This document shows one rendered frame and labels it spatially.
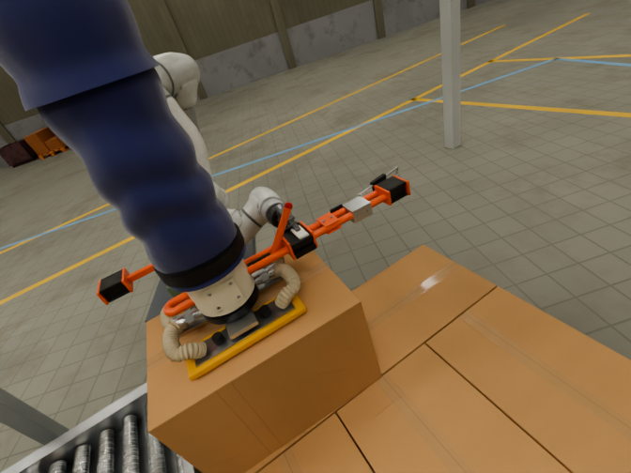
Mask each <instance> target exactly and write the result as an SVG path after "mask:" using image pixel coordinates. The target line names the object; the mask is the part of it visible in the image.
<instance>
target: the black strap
mask: <svg viewBox="0 0 631 473"><path fill-rule="evenodd" d="M234 224H235V226H236V229H237V234H236V236H235V238H234V240H233V241H232V243H231V244H230V245H229V247H228V248H226V249H225V250H224V251H223V252H221V253H219V254H218V255H216V256H215V257H213V258H212V259H210V260H208V261H206V262H205V263H203V264H201V265H198V266H196V267H193V268H190V269H187V270H184V271H180V272H176V273H171V274H164V273H161V272H159V271H158V270H157V269H156V268H154V270H155V272H156V273H157V274H158V276H159V277H160V278H161V280H162V281H163V282H164V283H165V284H166V285H167V286H170V287H175V288H185V287H191V286H195V285H197V284H200V283H203V282H206V281H208V280H210V279H212V278H214V277H216V276H218V275H219V274H221V273H222V272H223V271H225V270H226V269H227V268H229V267H230V266H231V265H232V264H233V263H234V262H235V261H236V260H237V258H238V257H239V255H240V253H241V252H242V249H243V247H244V237H243V235H242V233H241V231H240V230H239V227H238V225H237V224H236V223H234Z"/></svg>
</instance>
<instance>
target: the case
mask: <svg viewBox="0 0 631 473"><path fill-rule="evenodd" d="M284 259H285V264H287V265H290V266H291V267H293V269H294V270H295V271H296V272H297V274H298V275H299V277H300V285H301V288H300V290H299V292H298V293H297V296H298V297H299V299H300V300H301V302H302V303H303V304H304V306H305V307H306V310H307V312H306V313H304V314H302V315H300V316H299V317H297V318H296V319H294V320H292V321H291V322H289V323H287V324H286V325H284V326H282V327H281V328H278V329H277V330H275V331H274V332H272V333H271V334H270V335H268V336H266V337H265V338H263V339H261V340H260V341H258V342H257V343H254V344H253V345H251V346H249V347H248V348H246V349H244V350H243V351H241V352H239V353H238V354H236V355H235V356H234V357H232V358H230V359H228V360H227V361H225V362H223V363H222V364H220V365H218V366H217V367H215V368H214V369H212V370H210V371H209V372H207V373H205V374H203V375H201V376H200V377H198V378H197V379H195V380H193V381H192V380H191V379H190V378H189V374H188V369H187V363H186V361H184V360H182V361H181V362H177V361H171V360H170V359H168V358H167V357H166V355H165V354H164V351H163V347H162V335H163V333H164V328H163V327H162V324H161V321H160V316H159V315H158V316H156V317H155V318H153V319H151V320H149V321H147V322H146V367H147V428H148V432H149V433H150V434H151V435H153V436H154V437H156V438H157V439H158V440H160V441H161V442H162V443H163V444H164V445H165V446H167V447H168V448H169V449H171V450H172V451H174V452H175V453H176V454H178V455H179V456H180V457H182V458H183V459H184V460H186V461H187V462H189V463H190V464H191V465H193V466H194V467H196V468H197V469H198V470H200V471H201V472H202V473H245V472H246V471H247V470H249V469H250V468H252V467H253V466H255V465H257V464H258V463H259V462H261V461H262V460H264V459H265V458H267V457H268V456H269V455H271V454H272V453H274V452H275V451H277V450H278V449H279V448H281V447H282V446H283V445H285V444H286V443H288V442H289V441H291V440H292V439H293V438H295V437H296V436H298V435H300V434H301V433H303V432H304V431H305V430H307V429H308V428H310V427H311V426H313V425H314V424H316V423H317V422H318V421H320V420H322V419H323V418H325V417H326V416H327V415H329V414H330V413H331V412H332V411H334V410H335V409H337V408H338V407H339V406H341V405H342V404H344V403H346V402H347V401H349V400H350V399H351V398H353V397H354V396H356V395H357V394H359V393H360V392H362V391H363V390H364V389H366V388H368V387H369V386H371V385H372V384H373V383H375V382H376V381H378V380H379V379H380V378H381V377H382V376H381V372H380V369H379V366H378V362H377V356H376V353H375V349H374V347H373V343H372V339H371V336H370V332H369V329H368V326H367V323H366V319H365V315H364V312H363V308H362V303H361V301H360V300H359V299H358V298H357V297H356V296H355V295H354V294H353V293H352V292H351V291H350V290H349V289H348V287H347V286H346V285H345V284H344V283H343V282H342V281H341V280H340V279H339V278H338V277H337V276H336V275H335V274H334V272H333V271H332V270H331V269H330V268H329V267H328V266H327V265H326V264H325V263H324V262H323V261H322V260H321V259H320V257H319V256H318V255H317V254H316V253H315V252H314V251H311V252H309V253H307V254H305V255H303V256H302V257H301V258H299V259H297V258H296V260H293V259H292V257H291V256H290V255H289V254H287V255H285V256H284ZM285 286H286V282H285V280H282V281H280V282H277V283H276V284H274V285H273V286H271V287H270V288H268V289H266V290H264V291H263V292H261V293H259V295H258V299H257V301H256V303H255V305H254V306H253V307H252V310H255V309H256V308H258V307H260V306H262V305H263V304H265V303H267V302H269V301H270V300H272V299H274V298H276V297H277V296H278V294H279V293H280V291H281V290H283V287H285ZM224 327H225V324H223V325H215V324H211V323H209V322H207V323H206V324H205V325H203V326H201V327H200V328H197V329H195V330H194V331H192V332H190V333H188V334H187V335H185V336H183V337H181V338H180V339H179V342H180V344H182V345H184V344H185V343H186V344H189V343H194V342H196V343H198V342H200V341H202V340H204V339H205V338H206V337H208V336H209V335H211V334H213V333H215V332H216V331H218V330H220V329H222V328H224Z"/></svg>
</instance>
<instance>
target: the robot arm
mask: <svg viewBox="0 0 631 473"><path fill-rule="evenodd" d="M153 57H154V58H155V59H156V60H157V61H158V63H159V64H160V65H159V66H157V67H155V70H156V71H157V72H158V74H159V76H160V78H161V81H162V86H163V89H164V92H165V96H166V99H167V102H168V106H169V109H170V111H171V113H172V115H173V116H174V118H175V119H176V120H177V122H178V123H179V124H180V125H181V127H182V128H183V129H184V130H186V132H187V133H188V134H189V136H190V137H191V139H192V142H193V144H194V148H195V153H196V158H197V161H198V163H199V164H200V165H201V166H202V167H203V168H204V169H205V170H206V171H207V172H208V173H209V174H210V176H211V178H212V174H211V169H210V164H209V159H208V151H207V148H206V144H205V142H204V139H203V137H202V135H201V131H200V128H199V124H198V120H197V115H196V111H195V108H194V105H195V103H196V101H197V88H198V84H199V82H200V77H201V72H200V68H199V67H198V65H197V63H196V62H195V61H194V59H192V58H191V57H190V56H188V55H186V54H184V53H161V54H158V55H155V56H153ZM213 184H214V188H215V192H216V197H217V198H218V199H219V200H220V201H221V202H222V204H223V205H224V206H225V207H226V209H227V210H228V211H229V213H230V215H231V217H232V220H233V222H234V223H236V224H237V225H238V227H239V230H240V231H241V233H242V235H243V237H244V242H245V244H246V245H247V244H248V243H249V242H250V241H251V240H252V239H253V238H254V237H255V236H256V235H257V233H258V232H259V230H260V229H261V228H262V227H263V226H264V225H265V224H266V223H267V222H268V223H269V224H272V225H273V226H274V227H276V228H278V225H279V222H280V219H281V217H282V213H283V210H284V207H285V203H284V202H283V201H282V200H281V198H280V197H279V195H278V194H277V193H276V192H274V191H273V190H271V189H269V188H266V187H256V188H254V189H253V190H252V191H251V193H250V196H249V199H248V201H247V203H246V205H245V206H244V207H243V209H242V210H241V211H238V210H235V209H228V208H229V196H228V194H227V192H226V191H225V190H224V189H223V188H221V187H219V185H218V184H216V183H215V182H213ZM294 220H295V217H294V216H293V215H292V214H291V213H290V216H289V219H288V222H287V225H286V228H288V229H290V228H291V229H290V230H291V232H292V233H293V234H294V235H295V236H296V237H297V238H298V239H299V240H301V239H303V238H305V237H307V236H309V234H308V233H307V232H306V231H305V230H304V229H303V228H301V227H300V226H299V225H298V223H297V222H296V221H294Z"/></svg>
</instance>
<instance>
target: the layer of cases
mask: <svg viewBox="0 0 631 473"><path fill-rule="evenodd" d="M352 293H353V294H354V295H355V296H356V297H357V298H358V299H359V300H360V301H361V303H362V308H363V312H364V315H365V319H366V323H367V326H368V329H369V332H370V336H371V339H372V343H373V347H374V349H375V353H376V356H377V362H378V366H379V369H380V372H381V376H382V377H381V378H380V379H379V380H378V381H376V382H375V383H373V384H372V385H371V386H369V387H368V388H366V389H364V390H363V391H362V392H360V393H359V394H357V395H356V396H354V397H353V398H351V399H350V400H349V401H347V402H346V403H344V404H342V405H341V406H339V407H338V408H337V409H335V410H334V411H332V412H331V413H330V414H329V415H327V416H326V417H325V418H323V419H322V420H320V421H318V422H317V423H316V424H314V425H313V426H311V427H310V428H308V429H307V430H305V431H304V432H303V433H301V434H300V435H298V436H296V437H295V438H293V439H292V440H291V441H289V442H288V443H286V444H285V445H283V446H282V447H281V448H279V449H278V450H277V451H275V452H274V453H272V454H271V455H269V456H268V457H267V458H265V459H264V460H262V461H261V462H259V463H258V464H257V465H255V466H253V467H252V468H250V469H249V470H247V471H246V472H245V473H631V360H630V359H628V358H626V357H624V356H622V355H620V354H619V353H617V352H615V351H613V350H611V349H610V348H608V347H606V346H604V345H602V344H601V343H599V342H597V341H596V340H594V339H592V338H590V337H588V336H587V335H585V334H583V333H581V332H579V331H578V330H576V329H574V328H571V327H570V326H568V325H566V324H564V323H563V322H562V321H560V320H558V319H556V318H555V317H553V316H551V315H549V314H547V313H545V312H543V311H541V310H539V309H538V308H536V307H534V306H532V305H531V304H530V303H528V302H526V301H524V300H523V299H521V298H518V297H516V296H515V295H513V294H511V293H509V292H507V291H506V290H504V289H502V288H500V287H497V285H496V284H494V283H492V282H490V281H488V280H486V279H484V278H483V277H481V276H479V275H477V274H475V273H474V272H472V271H470V270H468V269H466V268H465V267H462V266H460V265H459V264H457V263H456V262H454V261H452V260H451V259H449V258H447V257H445V256H443V255H442V254H440V253H438V252H435V251H434V250H432V249H430V248H428V247H427V246H425V245H422V246H420V247H419V248H417V249H416V250H414V251H413V252H411V253H409V254H408V255H406V256H405V257H403V258H402V259H400V260H399V261H397V262H396V263H394V264H393V265H391V266H390V267H388V268H386V269H385V270H383V271H381V272H380V273H378V274H377V275H376V276H375V277H373V278H372V279H370V280H369V281H367V282H365V283H364V284H362V285H361V286H359V287H358V288H356V289H355V290H353V291H352Z"/></svg>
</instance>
